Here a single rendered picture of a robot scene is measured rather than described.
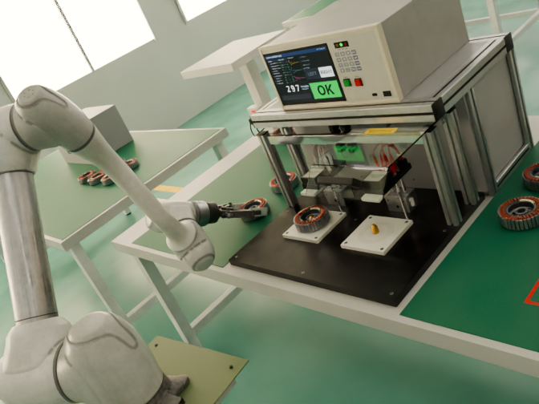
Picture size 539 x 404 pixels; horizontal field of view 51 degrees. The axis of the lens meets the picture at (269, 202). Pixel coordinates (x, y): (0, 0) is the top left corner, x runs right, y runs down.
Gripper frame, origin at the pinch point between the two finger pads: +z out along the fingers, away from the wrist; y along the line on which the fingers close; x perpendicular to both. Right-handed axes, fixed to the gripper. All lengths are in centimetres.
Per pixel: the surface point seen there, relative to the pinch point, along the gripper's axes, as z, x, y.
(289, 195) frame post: 3.3, -7.0, -16.7
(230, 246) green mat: -14.6, 10.7, -7.7
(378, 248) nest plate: -5, 1, -65
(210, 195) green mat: 4.5, -0.3, 37.5
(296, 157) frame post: 6.6, -19.8, -15.4
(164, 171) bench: 14, -5, 100
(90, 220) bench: -26, 17, 98
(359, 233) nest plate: -1, -1, -54
